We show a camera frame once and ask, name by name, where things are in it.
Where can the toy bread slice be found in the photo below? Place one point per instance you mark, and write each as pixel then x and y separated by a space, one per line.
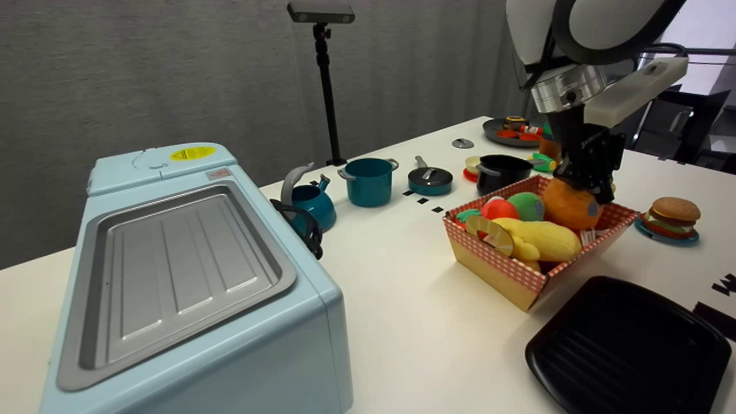
pixel 503 239

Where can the black toy saucepan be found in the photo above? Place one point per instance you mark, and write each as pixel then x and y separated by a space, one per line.
pixel 503 173

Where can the green plush fruit toy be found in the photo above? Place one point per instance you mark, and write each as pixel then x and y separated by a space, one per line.
pixel 526 205

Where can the red tomato plush toy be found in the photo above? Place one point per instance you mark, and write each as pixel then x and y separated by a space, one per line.
pixel 498 207

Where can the light blue toy oven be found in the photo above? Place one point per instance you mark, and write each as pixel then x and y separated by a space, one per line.
pixel 191 266

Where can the small dark frying pan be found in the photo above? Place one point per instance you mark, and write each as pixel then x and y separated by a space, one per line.
pixel 430 180

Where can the teal toy pot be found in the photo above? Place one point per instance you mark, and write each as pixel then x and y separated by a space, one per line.
pixel 368 181

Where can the dark round plate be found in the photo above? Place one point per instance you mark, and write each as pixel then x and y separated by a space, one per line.
pixel 503 134

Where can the black grill tray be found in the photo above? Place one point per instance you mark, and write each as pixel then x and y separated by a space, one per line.
pixel 623 351

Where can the teal toy kettle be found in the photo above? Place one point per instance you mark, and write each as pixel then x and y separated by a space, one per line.
pixel 314 203

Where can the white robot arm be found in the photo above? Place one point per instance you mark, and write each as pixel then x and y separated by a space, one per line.
pixel 590 26

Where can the small gray disc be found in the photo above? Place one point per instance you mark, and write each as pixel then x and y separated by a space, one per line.
pixel 464 143

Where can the toy burger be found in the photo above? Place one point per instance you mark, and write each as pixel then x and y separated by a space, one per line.
pixel 672 216

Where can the black stereo camera bar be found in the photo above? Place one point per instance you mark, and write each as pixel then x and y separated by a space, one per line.
pixel 321 9

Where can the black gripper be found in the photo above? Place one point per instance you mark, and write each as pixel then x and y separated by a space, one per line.
pixel 587 140

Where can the small teal plate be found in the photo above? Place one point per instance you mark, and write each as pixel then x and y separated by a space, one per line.
pixel 687 236

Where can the green yellow toy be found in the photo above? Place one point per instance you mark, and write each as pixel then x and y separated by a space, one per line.
pixel 544 161

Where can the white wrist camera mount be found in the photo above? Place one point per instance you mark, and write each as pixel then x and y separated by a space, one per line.
pixel 635 89

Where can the yellow banana plush toy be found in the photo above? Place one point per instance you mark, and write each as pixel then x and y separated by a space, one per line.
pixel 544 236

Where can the orange checked cardboard box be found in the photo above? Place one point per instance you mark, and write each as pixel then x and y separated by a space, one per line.
pixel 498 266

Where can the black camera stand pole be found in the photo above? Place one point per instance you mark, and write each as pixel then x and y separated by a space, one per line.
pixel 327 92

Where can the cream toy bowl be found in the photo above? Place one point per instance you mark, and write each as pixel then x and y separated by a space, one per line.
pixel 472 164

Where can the black office chair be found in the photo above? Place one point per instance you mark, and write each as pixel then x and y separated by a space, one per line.
pixel 682 121

